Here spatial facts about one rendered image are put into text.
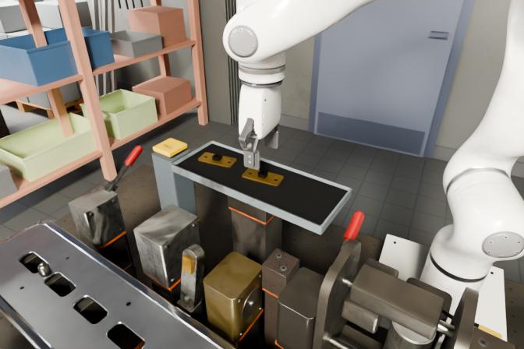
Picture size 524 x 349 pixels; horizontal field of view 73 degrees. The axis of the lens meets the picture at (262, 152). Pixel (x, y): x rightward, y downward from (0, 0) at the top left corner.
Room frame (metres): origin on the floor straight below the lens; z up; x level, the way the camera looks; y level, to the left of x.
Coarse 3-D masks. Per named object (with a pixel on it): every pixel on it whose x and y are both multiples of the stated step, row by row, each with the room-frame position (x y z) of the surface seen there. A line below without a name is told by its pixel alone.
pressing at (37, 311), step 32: (0, 256) 0.56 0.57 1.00; (64, 256) 0.56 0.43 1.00; (96, 256) 0.56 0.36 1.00; (0, 288) 0.48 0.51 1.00; (32, 288) 0.48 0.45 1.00; (96, 288) 0.48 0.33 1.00; (128, 288) 0.48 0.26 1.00; (32, 320) 0.41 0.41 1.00; (64, 320) 0.41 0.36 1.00; (128, 320) 0.41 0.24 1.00; (160, 320) 0.41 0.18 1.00; (192, 320) 0.40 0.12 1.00
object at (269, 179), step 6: (252, 168) 0.66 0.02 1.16; (246, 174) 0.63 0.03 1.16; (252, 174) 0.63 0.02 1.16; (258, 174) 0.62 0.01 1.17; (264, 174) 0.62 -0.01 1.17; (270, 174) 0.63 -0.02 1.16; (276, 174) 0.63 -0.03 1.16; (258, 180) 0.61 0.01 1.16; (264, 180) 0.61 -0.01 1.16; (270, 180) 0.61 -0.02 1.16
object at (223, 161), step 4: (200, 156) 0.71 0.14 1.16; (204, 156) 0.71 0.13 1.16; (208, 156) 0.71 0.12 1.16; (212, 156) 0.71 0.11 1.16; (216, 156) 0.70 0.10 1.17; (220, 156) 0.70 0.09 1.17; (224, 156) 0.71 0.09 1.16; (200, 160) 0.69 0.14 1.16; (204, 160) 0.69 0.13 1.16; (208, 160) 0.69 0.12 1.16; (212, 160) 0.69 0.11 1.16; (216, 160) 0.69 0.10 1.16; (220, 160) 0.69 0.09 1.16; (224, 160) 0.69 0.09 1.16; (228, 160) 0.69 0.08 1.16; (232, 160) 0.69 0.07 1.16; (216, 164) 0.68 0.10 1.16; (220, 164) 0.68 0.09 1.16; (224, 164) 0.67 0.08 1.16; (228, 164) 0.67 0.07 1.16; (232, 164) 0.68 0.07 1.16
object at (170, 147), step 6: (162, 144) 0.77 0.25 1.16; (168, 144) 0.77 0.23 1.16; (174, 144) 0.77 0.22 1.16; (180, 144) 0.77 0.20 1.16; (186, 144) 0.78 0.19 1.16; (156, 150) 0.76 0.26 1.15; (162, 150) 0.74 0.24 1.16; (168, 150) 0.74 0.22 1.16; (174, 150) 0.74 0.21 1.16; (180, 150) 0.76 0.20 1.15; (168, 156) 0.73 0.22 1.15
